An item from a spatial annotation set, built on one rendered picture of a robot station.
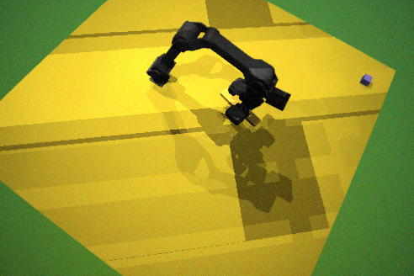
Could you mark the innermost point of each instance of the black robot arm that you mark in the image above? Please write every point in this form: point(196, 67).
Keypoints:
point(260, 76)

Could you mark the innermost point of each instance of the small purple cube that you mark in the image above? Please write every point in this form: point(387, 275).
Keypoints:
point(366, 80)

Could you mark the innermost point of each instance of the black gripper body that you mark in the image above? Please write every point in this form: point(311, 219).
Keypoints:
point(237, 115)

